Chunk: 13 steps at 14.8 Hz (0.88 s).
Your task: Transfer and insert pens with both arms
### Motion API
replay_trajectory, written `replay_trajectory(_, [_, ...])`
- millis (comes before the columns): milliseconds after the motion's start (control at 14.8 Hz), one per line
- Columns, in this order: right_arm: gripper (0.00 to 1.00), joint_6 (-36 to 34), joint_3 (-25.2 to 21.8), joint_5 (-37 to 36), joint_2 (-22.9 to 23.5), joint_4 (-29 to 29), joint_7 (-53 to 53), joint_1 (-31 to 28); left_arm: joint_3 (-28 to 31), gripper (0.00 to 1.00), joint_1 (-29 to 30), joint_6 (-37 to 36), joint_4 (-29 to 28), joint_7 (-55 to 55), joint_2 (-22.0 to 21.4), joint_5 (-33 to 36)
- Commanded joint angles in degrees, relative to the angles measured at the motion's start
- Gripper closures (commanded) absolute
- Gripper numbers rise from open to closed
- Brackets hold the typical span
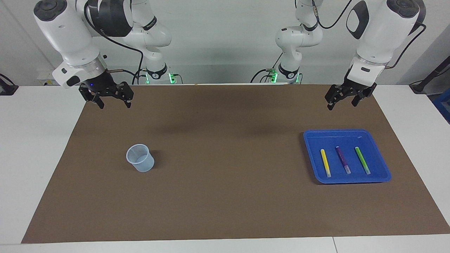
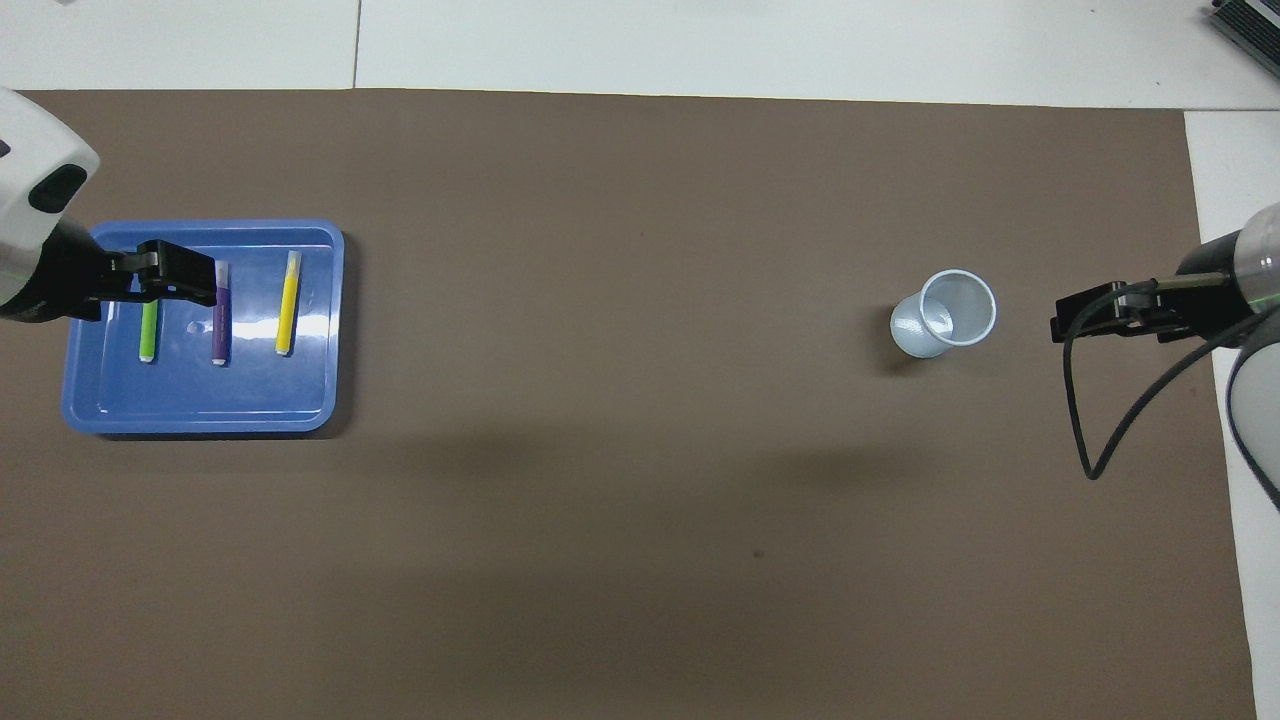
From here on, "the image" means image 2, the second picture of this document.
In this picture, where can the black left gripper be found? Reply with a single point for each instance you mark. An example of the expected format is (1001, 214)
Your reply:
(65, 278)

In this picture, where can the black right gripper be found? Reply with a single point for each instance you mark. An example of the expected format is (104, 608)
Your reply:
(1210, 305)

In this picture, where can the purple marker pen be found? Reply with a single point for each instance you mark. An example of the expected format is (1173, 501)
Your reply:
(221, 335)

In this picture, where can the green marker pen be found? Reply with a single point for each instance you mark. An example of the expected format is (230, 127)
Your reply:
(149, 335)

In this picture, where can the yellow marker pen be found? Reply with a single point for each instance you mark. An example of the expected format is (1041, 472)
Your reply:
(288, 310)

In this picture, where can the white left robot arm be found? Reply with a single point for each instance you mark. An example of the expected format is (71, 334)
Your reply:
(30, 160)

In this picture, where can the blue plastic tray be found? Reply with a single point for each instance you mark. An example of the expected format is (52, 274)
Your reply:
(260, 390)

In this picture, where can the translucent plastic cup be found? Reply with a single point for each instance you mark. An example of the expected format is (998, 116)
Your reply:
(945, 315)

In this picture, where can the grey ribbed device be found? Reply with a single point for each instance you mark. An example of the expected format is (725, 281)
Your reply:
(1250, 22)

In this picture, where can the brown table mat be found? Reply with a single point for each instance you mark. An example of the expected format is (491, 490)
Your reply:
(640, 450)

